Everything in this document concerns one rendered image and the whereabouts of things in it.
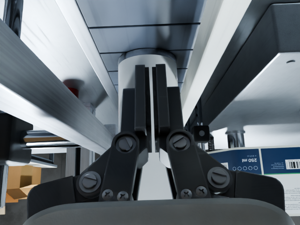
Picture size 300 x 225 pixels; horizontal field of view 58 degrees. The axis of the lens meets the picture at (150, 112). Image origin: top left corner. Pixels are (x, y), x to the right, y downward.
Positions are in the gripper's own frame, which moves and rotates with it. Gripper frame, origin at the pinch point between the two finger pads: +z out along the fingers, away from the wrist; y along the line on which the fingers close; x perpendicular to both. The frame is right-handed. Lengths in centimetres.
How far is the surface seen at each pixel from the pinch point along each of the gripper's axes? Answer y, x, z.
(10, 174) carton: -134, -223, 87
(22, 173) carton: -143, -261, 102
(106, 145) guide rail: -3.0, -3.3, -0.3
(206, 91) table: 9.6, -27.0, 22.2
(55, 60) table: -12.3, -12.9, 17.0
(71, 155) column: -15.8, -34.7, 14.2
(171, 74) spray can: 1.6, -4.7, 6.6
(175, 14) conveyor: 1.7, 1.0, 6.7
